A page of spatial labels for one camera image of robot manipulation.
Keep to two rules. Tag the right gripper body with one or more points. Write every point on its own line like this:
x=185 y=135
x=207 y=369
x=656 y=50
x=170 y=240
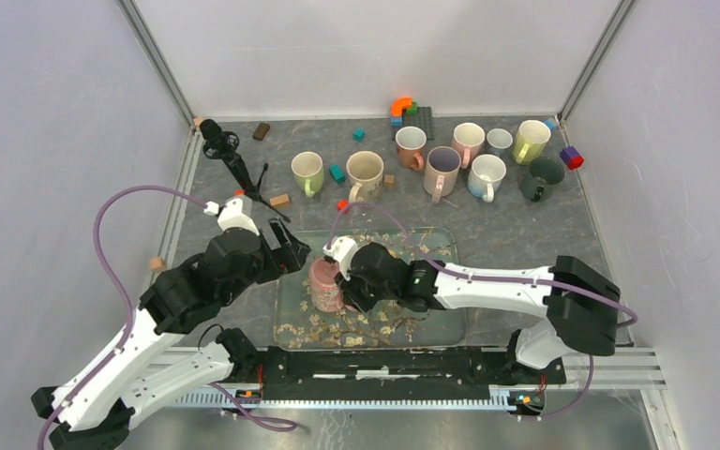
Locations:
x=364 y=294

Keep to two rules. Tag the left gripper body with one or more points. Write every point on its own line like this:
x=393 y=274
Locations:
x=262 y=271

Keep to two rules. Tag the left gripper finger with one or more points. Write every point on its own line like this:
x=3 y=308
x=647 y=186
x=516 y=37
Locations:
x=276 y=242
x=292 y=254

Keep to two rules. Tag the red-pink mug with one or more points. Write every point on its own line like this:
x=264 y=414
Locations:
x=326 y=296

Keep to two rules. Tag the light green mug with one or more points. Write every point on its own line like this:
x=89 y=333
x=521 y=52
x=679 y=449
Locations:
x=307 y=168

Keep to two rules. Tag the cream and green mug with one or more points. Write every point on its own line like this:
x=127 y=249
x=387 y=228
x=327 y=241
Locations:
x=365 y=170

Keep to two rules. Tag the pale pink mug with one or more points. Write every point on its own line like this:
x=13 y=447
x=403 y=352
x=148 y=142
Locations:
x=442 y=165

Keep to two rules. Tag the coral mug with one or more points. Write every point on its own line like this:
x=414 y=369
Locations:
x=410 y=142

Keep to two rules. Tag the light blue mug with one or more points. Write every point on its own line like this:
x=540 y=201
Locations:
x=485 y=176

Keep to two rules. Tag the light pink hexagonal mug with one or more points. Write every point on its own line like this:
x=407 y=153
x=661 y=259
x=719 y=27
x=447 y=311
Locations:
x=468 y=139

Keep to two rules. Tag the blue-grey square mug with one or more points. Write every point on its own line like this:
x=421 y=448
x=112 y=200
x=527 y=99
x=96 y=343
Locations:
x=499 y=140

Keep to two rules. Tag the dark teal mug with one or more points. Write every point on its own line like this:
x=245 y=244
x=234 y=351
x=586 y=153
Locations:
x=541 y=178

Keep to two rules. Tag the yellow-green hexagonal mug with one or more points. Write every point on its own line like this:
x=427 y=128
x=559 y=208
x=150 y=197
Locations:
x=531 y=139

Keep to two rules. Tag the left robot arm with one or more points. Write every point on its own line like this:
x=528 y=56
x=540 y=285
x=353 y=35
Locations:
x=99 y=407

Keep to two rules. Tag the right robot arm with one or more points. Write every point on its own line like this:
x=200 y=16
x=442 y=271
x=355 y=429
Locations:
x=577 y=307

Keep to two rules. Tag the tan rectangular block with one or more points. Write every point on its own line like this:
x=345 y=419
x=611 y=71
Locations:
x=280 y=201

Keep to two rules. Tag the red cube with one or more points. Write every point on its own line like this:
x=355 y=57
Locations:
x=343 y=206

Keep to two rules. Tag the floral teal tray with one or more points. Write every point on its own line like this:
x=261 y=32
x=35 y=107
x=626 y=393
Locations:
x=298 y=325

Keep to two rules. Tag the tan cube at left edge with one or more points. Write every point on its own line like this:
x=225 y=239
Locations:
x=157 y=264

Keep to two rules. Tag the teal rectangular block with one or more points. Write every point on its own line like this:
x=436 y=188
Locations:
x=337 y=174

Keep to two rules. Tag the tan wooden cube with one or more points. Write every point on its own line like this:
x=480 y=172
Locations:
x=389 y=180

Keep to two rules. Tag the black microphone tripod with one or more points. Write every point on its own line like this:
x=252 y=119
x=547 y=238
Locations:
x=223 y=145

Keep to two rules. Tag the brown block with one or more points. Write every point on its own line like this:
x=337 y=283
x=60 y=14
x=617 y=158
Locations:
x=261 y=131

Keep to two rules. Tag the small teal cube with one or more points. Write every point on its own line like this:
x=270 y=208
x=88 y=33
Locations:
x=358 y=135

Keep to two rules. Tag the grey lego baseplate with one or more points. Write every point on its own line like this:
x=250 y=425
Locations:
x=422 y=118

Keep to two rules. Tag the orange curved block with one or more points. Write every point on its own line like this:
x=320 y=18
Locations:
x=400 y=105

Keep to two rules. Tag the purple and red block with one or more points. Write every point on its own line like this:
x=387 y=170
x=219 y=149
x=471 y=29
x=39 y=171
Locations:
x=571 y=158

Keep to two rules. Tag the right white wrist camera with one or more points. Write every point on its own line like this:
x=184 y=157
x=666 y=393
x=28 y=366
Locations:
x=341 y=250

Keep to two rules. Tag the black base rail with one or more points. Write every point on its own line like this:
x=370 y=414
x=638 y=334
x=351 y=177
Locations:
x=456 y=373

